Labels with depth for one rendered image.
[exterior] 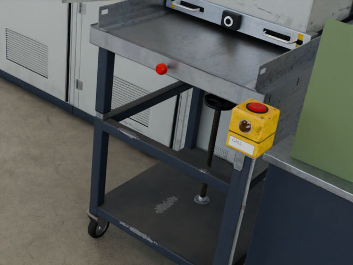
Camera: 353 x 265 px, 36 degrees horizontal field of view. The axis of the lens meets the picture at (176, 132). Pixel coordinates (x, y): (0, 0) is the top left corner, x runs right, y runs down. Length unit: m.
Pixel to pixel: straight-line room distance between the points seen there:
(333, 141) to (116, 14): 0.82
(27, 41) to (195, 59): 1.66
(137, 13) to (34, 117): 1.27
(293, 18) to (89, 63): 1.33
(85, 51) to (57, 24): 0.21
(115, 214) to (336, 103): 1.02
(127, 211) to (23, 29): 1.41
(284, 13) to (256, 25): 0.10
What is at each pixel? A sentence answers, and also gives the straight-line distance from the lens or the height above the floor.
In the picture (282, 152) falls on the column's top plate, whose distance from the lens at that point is 1.38.
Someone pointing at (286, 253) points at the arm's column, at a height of 0.50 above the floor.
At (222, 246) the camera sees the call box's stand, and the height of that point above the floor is 0.51.
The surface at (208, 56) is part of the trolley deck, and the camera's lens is 1.61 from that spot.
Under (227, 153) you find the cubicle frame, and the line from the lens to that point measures 2.42.
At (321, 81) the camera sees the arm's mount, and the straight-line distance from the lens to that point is 1.27.
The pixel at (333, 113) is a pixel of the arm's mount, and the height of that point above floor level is 0.90.
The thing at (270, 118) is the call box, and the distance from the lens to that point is 1.20.
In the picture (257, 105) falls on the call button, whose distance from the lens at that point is 1.22.
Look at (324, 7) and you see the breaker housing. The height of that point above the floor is 0.99.
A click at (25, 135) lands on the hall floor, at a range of 2.81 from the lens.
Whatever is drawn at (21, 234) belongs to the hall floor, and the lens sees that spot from 2.20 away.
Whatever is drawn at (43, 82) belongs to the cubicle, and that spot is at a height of 0.11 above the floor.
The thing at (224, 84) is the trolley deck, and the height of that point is 0.83.
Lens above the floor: 1.42
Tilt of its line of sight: 29 degrees down
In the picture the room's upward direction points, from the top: 8 degrees clockwise
